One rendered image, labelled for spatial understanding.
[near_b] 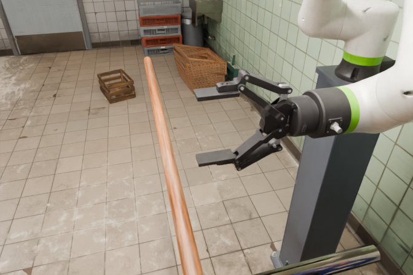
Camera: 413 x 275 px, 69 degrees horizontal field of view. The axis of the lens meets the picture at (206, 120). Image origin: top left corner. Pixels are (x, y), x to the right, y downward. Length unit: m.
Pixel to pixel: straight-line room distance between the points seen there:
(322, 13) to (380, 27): 0.18
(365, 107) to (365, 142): 0.66
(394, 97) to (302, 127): 0.15
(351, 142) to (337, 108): 0.65
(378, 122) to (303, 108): 0.14
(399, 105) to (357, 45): 0.55
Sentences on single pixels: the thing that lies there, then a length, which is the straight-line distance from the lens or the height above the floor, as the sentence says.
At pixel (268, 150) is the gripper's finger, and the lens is 0.59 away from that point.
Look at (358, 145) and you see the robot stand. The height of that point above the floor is 0.96.
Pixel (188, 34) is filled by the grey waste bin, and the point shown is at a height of 0.28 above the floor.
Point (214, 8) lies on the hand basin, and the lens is 4.14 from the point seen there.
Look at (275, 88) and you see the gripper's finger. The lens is 0.52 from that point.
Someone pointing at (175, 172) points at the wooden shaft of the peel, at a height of 1.20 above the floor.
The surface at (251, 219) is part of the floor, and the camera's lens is 2.13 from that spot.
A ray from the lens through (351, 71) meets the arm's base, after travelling 1.12.
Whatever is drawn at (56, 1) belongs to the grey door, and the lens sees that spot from 5.21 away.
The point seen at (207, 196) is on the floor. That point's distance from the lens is 2.25.
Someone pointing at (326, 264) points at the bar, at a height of 1.17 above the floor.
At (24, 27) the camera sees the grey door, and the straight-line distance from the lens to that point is 5.40.
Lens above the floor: 1.63
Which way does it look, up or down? 32 degrees down
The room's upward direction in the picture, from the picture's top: straight up
